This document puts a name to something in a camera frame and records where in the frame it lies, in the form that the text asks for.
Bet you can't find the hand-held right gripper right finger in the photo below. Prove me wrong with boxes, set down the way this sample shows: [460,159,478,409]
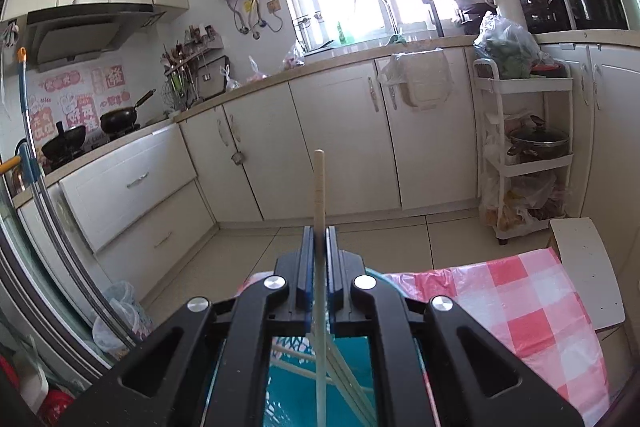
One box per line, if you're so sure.
[325,226,586,427]

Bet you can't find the black wok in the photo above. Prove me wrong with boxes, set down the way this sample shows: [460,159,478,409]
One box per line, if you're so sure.
[40,122,87,165]

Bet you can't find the long wooden chopstick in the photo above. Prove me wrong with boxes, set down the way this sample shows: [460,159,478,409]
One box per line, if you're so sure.
[309,149,332,427]

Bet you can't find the grey sliding door frame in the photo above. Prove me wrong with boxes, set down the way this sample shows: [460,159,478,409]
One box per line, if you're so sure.
[0,167,121,378]

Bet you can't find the black toaster oven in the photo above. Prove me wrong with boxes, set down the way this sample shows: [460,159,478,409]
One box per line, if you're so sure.
[515,0,573,35]

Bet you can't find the bin with plastic liner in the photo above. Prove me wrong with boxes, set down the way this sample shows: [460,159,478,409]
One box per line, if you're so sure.
[92,281,153,360]

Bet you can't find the white hanging door bin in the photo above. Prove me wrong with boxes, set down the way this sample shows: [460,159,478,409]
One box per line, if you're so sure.
[377,48,447,110]

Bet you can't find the pink wall stickers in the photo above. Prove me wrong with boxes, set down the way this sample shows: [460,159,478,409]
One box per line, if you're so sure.
[27,64,132,142]

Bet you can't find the white board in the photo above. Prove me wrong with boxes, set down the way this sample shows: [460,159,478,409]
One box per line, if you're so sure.
[549,217,627,333]

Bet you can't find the blue perforated plastic basket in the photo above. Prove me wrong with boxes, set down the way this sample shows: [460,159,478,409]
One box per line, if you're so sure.
[200,268,441,427]

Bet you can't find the black tap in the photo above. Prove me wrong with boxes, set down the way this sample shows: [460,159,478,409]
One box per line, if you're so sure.
[421,0,445,38]

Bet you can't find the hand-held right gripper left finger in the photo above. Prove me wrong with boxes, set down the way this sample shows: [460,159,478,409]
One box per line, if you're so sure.
[75,224,318,427]

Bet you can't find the bunch of wooden chopsticks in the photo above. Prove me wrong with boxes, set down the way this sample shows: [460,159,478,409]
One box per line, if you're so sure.
[270,342,377,427]

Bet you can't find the black cooking pot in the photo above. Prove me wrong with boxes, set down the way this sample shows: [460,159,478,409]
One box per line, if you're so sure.
[572,0,626,30]

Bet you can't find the cream kitchen base cabinets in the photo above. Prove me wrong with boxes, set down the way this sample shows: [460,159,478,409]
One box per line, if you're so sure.
[12,29,640,308]

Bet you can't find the wall utensil rack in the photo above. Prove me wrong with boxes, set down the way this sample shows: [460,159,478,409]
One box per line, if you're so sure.
[161,24,226,118]

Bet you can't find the plastic bag of greens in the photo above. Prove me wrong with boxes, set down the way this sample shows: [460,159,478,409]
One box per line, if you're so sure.
[472,11,553,78]

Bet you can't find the white thermos jug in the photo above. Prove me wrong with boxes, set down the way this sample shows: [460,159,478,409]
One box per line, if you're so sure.
[492,0,526,35]

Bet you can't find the black pot with glass lid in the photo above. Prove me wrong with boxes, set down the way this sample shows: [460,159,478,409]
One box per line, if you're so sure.
[507,117,571,162]

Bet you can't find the black frying pan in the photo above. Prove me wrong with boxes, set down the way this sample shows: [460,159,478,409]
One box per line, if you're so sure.
[100,89,157,135]

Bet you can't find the pink checked plastic tablecloth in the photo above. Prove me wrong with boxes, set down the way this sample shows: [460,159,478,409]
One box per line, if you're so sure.
[240,247,613,427]

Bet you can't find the black range hood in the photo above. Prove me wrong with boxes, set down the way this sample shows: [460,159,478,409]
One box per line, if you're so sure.
[25,4,168,72]

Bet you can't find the white trolley cart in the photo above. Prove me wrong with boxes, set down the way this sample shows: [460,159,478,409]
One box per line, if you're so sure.
[472,59,575,242]

